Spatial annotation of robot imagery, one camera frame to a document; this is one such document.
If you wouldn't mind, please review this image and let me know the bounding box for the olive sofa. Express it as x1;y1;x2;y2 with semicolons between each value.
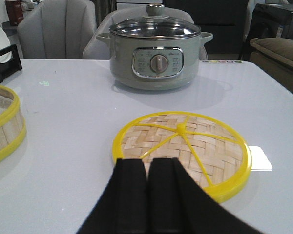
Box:
250;38;293;93

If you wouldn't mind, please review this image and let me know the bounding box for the black dish rack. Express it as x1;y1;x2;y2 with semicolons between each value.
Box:
0;44;22;83

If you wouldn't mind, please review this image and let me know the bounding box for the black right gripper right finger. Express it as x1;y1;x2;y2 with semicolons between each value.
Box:
148;158;260;234

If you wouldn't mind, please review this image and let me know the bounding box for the grey-green electric cooking pot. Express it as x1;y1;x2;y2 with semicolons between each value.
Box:
96;32;213;90

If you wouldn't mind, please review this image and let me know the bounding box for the yellow woven bamboo steamer lid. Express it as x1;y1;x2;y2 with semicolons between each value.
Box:
112;111;252;203

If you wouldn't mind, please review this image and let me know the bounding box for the black box on sofa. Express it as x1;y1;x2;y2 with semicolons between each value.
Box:
243;3;293;50

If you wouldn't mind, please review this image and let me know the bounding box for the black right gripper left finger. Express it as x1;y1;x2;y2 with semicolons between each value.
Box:
77;159;147;234

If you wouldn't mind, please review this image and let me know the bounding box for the red box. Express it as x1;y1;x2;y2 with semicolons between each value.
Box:
5;0;24;26

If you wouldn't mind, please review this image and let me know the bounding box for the glass pot lid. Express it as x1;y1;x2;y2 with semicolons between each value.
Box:
110;4;201;40

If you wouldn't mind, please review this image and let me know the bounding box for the bamboo steamer drawer yellow rim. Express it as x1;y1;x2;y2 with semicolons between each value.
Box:
0;85;26;162

